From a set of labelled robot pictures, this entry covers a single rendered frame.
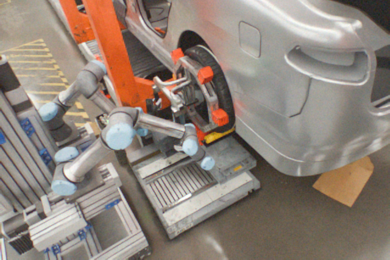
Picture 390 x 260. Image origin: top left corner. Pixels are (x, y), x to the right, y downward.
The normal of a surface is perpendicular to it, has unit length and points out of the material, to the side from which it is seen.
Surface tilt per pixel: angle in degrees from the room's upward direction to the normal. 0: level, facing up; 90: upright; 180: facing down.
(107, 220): 0
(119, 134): 86
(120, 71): 90
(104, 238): 0
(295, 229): 0
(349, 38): 71
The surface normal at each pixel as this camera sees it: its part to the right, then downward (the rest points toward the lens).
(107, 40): 0.49, 0.51
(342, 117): -0.02, 0.62
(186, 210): -0.12, -0.77
